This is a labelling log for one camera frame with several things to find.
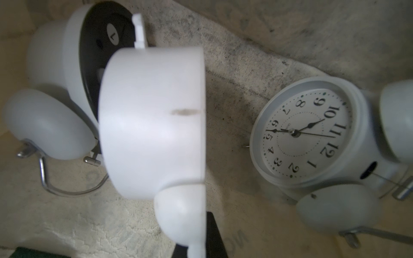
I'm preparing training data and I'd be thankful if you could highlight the white twin-bell alarm clock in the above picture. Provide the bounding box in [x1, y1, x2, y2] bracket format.
[249, 76, 413, 248]

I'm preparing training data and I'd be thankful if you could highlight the small white alarm clock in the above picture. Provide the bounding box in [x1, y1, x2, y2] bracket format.
[98, 14, 207, 258]

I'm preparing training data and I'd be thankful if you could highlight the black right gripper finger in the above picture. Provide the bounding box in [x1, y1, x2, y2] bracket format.
[171, 211, 228, 258]

